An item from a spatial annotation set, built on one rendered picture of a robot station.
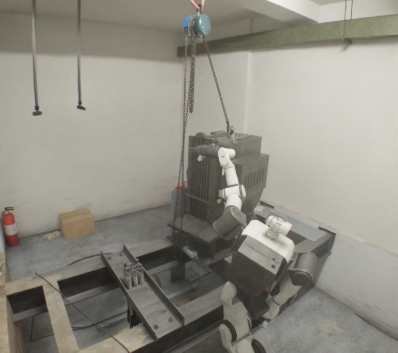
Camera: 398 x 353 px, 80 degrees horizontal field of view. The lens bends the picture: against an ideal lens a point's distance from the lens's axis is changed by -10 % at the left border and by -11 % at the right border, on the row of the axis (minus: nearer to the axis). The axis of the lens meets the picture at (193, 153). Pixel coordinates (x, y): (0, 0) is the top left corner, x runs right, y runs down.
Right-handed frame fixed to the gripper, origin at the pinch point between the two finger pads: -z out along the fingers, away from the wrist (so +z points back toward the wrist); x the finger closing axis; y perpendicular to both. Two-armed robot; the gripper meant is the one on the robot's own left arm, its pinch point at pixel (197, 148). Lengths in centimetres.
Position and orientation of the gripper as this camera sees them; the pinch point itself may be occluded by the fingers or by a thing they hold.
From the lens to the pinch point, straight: 182.2
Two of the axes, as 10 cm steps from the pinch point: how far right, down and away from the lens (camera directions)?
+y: -0.3, 9.8, 1.9
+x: -5.9, 1.4, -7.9
